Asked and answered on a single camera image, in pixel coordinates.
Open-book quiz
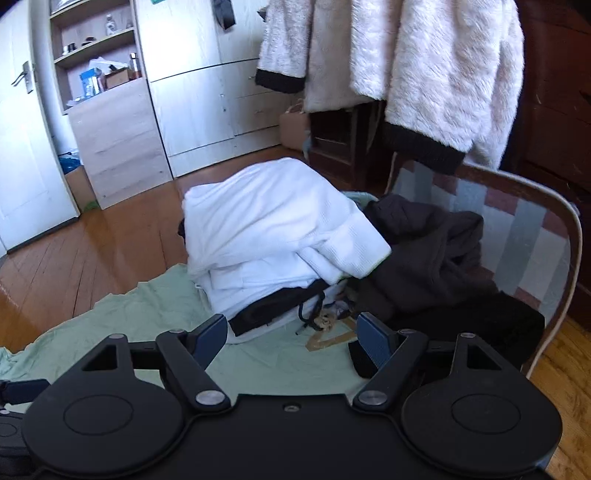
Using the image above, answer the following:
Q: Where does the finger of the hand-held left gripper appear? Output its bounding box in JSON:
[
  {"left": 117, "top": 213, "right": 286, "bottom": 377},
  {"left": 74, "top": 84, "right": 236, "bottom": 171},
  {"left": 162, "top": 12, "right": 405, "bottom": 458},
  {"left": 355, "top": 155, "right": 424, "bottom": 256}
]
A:
[{"left": 0, "top": 378, "right": 51, "bottom": 404}]

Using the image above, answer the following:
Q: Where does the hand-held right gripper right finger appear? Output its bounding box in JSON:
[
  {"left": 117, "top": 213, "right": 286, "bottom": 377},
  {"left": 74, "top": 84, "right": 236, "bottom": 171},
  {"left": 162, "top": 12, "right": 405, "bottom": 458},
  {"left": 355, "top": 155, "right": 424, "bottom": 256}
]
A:
[{"left": 353, "top": 312, "right": 504, "bottom": 411}]

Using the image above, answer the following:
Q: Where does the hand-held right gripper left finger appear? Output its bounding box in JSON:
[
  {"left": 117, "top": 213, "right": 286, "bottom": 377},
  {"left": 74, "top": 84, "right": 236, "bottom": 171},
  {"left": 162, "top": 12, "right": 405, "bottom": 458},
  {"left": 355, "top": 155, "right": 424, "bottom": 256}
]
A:
[{"left": 82, "top": 314, "right": 232, "bottom": 413}]

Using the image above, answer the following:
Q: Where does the cream waffle garment green trim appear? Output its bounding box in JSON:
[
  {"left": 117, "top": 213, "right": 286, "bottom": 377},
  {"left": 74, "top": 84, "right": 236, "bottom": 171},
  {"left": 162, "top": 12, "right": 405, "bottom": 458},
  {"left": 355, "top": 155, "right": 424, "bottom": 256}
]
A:
[{"left": 182, "top": 157, "right": 393, "bottom": 284}]

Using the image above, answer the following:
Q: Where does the white printed t-shirt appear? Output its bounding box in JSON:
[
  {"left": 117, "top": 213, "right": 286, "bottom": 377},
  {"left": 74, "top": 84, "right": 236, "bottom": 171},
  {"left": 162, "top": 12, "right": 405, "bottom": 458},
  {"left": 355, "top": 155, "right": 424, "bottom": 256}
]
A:
[{"left": 302, "top": 295, "right": 361, "bottom": 354}]

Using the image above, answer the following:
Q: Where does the pale green sheet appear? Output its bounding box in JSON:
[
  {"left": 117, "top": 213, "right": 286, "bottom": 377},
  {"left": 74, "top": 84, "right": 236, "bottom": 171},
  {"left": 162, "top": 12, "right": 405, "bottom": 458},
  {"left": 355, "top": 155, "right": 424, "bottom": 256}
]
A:
[{"left": 0, "top": 191, "right": 379, "bottom": 407}]

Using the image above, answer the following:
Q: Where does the dark brown garment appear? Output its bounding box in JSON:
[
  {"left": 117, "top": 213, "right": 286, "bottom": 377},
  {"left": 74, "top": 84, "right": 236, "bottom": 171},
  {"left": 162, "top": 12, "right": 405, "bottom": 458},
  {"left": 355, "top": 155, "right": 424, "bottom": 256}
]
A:
[{"left": 358, "top": 194, "right": 499, "bottom": 324}]

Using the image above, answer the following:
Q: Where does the black crumpled garment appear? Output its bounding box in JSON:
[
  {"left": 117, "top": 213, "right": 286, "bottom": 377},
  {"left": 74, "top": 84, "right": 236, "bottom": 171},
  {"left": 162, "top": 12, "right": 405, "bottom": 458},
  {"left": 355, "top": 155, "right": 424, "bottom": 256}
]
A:
[{"left": 348, "top": 291, "right": 546, "bottom": 379}]

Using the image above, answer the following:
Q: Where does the patterned checked rug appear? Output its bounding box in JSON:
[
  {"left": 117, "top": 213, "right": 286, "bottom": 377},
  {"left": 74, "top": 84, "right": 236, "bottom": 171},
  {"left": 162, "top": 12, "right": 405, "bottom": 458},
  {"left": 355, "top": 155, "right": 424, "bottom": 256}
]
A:
[{"left": 390, "top": 154, "right": 583, "bottom": 377}]

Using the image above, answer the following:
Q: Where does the open cardboard box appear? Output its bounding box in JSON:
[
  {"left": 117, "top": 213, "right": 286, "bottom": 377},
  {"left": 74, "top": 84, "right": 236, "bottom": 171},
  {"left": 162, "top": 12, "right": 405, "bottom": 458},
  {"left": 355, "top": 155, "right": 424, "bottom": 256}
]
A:
[{"left": 60, "top": 164, "right": 100, "bottom": 213}]

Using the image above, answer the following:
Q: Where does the dark wooden chair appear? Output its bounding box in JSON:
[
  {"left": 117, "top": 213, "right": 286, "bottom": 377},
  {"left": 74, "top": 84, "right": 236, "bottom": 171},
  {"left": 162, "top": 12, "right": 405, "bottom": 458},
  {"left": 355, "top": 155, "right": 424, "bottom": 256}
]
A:
[{"left": 307, "top": 99, "right": 393, "bottom": 190}]

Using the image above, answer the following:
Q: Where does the brown paper bag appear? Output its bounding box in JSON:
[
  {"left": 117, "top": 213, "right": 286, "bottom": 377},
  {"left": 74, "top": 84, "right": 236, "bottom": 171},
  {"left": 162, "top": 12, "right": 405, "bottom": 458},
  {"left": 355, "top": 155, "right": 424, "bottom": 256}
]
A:
[{"left": 278, "top": 102, "right": 312, "bottom": 152}]

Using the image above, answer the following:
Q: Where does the white door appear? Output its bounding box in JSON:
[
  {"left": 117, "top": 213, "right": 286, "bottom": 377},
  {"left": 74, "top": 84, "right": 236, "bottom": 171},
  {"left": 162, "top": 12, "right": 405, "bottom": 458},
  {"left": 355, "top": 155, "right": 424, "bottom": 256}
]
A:
[{"left": 0, "top": 0, "right": 81, "bottom": 254}]

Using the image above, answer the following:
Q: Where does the white cabinet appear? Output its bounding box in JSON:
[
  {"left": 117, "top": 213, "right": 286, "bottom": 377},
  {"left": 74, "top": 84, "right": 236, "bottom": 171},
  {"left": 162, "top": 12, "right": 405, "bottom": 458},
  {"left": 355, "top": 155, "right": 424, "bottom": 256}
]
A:
[{"left": 134, "top": 0, "right": 310, "bottom": 178}]

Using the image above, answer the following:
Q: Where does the small brown box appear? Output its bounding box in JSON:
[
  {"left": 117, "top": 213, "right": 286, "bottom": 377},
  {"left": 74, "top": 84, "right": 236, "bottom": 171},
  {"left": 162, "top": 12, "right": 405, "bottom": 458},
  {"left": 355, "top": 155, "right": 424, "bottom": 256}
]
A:
[{"left": 105, "top": 67, "right": 134, "bottom": 89}]

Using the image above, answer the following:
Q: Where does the dark wood furniture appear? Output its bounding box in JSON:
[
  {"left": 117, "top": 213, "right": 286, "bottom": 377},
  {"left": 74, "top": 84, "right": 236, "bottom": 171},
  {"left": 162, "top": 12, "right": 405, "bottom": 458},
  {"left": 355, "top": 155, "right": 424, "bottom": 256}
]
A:
[{"left": 501, "top": 0, "right": 591, "bottom": 330}]

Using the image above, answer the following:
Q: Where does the blue package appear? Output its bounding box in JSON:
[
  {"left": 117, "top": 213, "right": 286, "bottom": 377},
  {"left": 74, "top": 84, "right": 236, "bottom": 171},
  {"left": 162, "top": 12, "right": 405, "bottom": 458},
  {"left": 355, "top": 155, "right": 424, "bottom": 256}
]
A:
[{"left": 79, "top": 68, "right": 105, "bottom": 97}]

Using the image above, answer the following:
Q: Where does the beige towel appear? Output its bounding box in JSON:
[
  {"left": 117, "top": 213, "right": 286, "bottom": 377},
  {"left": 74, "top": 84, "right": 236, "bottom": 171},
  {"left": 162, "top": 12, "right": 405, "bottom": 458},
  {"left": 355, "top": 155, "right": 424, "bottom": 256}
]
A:
[{"left": 255, "top": 0, "right": 525, "bottom": 175}]

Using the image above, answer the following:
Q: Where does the black hanging bag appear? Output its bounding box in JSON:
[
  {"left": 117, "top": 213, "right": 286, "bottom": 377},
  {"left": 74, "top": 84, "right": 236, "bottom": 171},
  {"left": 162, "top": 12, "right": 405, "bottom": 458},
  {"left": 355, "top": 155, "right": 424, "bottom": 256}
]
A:
[{"left": 212, "top": 0, "right": 236, "bottom": 31}]

